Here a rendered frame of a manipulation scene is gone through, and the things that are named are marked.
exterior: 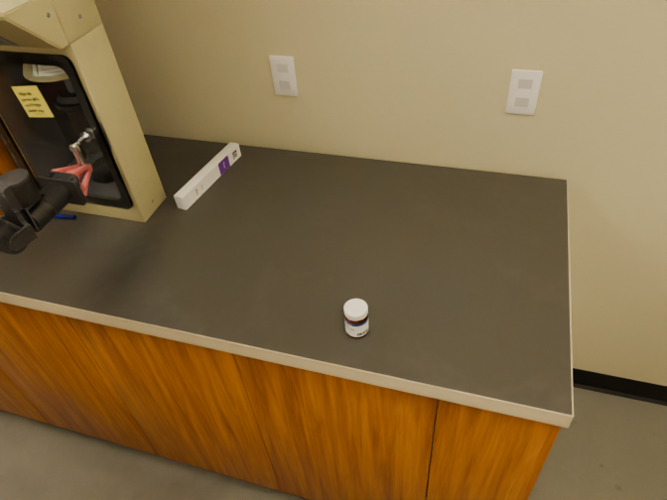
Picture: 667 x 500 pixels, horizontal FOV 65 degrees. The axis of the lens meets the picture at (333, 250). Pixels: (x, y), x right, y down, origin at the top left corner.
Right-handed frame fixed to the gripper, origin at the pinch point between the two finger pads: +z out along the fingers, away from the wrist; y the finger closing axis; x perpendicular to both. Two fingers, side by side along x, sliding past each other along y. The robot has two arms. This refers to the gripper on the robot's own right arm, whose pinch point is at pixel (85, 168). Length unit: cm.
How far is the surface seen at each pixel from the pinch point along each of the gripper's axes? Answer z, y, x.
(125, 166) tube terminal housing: 6.4, -5.3, 3.3
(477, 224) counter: 22, -89, 20
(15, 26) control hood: -4.2, -4.5, -34.1
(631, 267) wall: 48, -134, 51
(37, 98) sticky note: 4.1, 8.9, -14.5
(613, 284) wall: 48, -131, 59
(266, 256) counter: 0.2, -41.7, 20.2
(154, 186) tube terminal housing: 13.1, -5.3, 14.3
